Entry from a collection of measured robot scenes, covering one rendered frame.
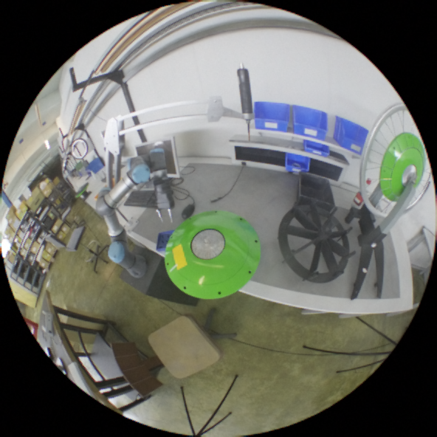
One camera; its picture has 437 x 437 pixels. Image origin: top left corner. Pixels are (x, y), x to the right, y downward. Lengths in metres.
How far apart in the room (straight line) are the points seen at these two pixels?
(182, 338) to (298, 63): 1.76
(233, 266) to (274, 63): 1.11
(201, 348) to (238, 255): 0.65
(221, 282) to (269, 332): 1.18
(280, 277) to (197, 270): 0.32
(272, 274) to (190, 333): 0.58
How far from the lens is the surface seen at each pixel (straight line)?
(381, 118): 0.55
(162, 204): 0.61
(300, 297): 0.56
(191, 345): 0.89
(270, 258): 0.57
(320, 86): 1.07
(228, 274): 0.36
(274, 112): 1.02
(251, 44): 1.13
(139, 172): 0.46
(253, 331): 1.45
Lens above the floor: 1.43
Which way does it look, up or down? 50 degrees down
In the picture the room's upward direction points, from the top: 14 degrees counter-clockwise
